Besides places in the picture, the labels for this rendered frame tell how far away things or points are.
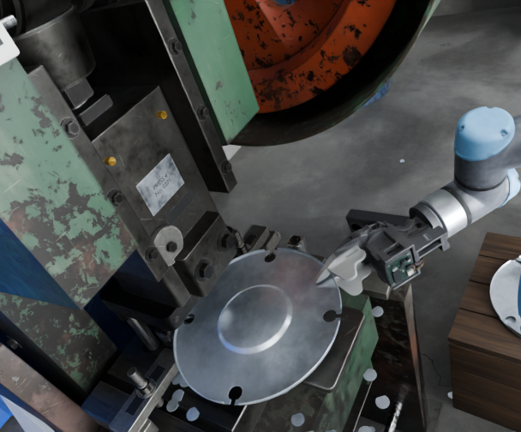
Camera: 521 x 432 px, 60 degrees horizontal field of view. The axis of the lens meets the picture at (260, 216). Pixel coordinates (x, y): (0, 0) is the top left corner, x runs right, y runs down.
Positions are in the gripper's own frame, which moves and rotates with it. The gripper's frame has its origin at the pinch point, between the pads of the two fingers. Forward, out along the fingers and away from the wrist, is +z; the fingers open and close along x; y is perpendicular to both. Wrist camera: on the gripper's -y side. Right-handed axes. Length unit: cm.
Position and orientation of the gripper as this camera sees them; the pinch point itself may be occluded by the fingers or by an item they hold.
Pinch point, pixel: (320, 277)
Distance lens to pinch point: 76.1
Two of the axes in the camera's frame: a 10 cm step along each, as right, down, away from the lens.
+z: -8.6, 5.1, -0.7
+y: 3.7, 5.0, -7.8
